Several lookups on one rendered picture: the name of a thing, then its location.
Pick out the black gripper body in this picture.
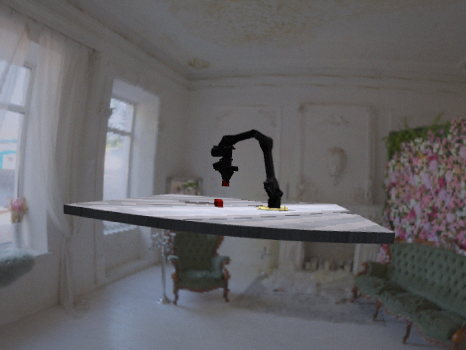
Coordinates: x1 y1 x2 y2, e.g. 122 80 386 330
215 156 238 172

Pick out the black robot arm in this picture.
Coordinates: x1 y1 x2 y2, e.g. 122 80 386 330
211 130 283 209

